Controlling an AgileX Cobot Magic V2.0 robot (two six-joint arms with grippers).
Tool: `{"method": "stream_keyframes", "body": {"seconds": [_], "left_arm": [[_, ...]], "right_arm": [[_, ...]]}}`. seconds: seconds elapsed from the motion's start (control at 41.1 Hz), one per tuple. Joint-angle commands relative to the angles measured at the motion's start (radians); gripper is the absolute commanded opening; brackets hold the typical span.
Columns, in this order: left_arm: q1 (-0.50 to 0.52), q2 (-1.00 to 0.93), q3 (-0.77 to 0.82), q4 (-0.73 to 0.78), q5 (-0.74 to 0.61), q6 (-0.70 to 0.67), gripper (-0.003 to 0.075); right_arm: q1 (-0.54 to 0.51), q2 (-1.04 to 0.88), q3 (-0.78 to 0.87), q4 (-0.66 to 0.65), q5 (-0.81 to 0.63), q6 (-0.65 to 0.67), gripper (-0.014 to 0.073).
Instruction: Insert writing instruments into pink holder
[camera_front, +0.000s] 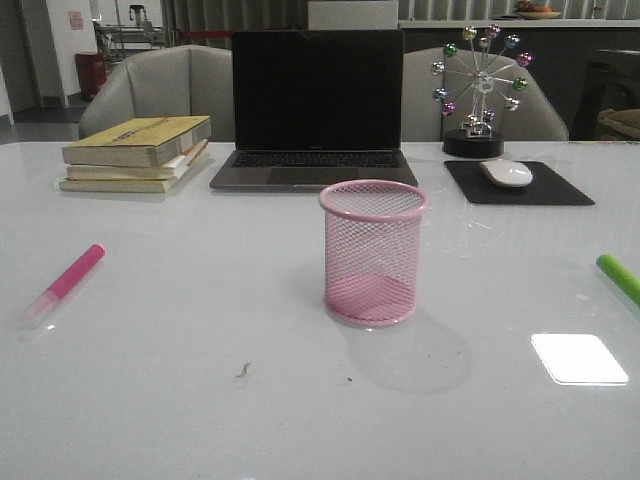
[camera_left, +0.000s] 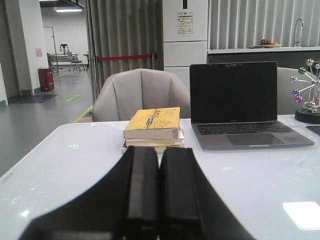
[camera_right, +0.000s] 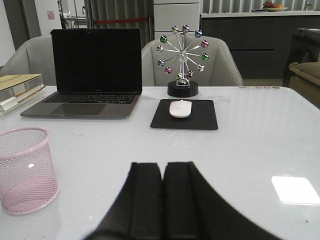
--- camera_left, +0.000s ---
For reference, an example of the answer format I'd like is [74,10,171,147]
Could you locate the red barrier belt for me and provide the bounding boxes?
[97,53,154,61]

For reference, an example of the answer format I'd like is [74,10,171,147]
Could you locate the white middle book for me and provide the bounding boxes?
[123,130,184,147]

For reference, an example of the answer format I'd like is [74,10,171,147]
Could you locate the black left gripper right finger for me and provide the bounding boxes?
[159,148,253,240]

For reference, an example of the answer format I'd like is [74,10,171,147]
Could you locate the grey open laptop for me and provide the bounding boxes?
[189,61,314,151]

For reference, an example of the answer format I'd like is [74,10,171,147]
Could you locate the bottom book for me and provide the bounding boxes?
[121,144,185,154]

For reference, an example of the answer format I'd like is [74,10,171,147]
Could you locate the fruit bowl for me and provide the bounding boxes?
[259,39,282,49]

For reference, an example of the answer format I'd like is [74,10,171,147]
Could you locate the yellow top book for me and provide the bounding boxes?
[123,106,181,140]

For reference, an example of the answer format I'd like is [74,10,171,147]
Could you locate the ferris wheel desk toy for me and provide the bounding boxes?
[290,58,320,124]

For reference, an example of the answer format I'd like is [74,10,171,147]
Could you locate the red trash bin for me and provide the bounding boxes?
[38,67,55,92]

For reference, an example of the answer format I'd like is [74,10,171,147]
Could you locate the chrome kitchen faucet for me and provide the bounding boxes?
[293,18,305,48]

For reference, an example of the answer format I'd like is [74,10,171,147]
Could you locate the white refrigerator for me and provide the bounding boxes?
[162,0,209,88]

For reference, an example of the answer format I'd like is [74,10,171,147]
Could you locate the grey left armchair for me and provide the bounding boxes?
[92,68,191,122]

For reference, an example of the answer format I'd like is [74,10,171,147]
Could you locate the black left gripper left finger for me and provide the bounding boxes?
[20,147,159,240]

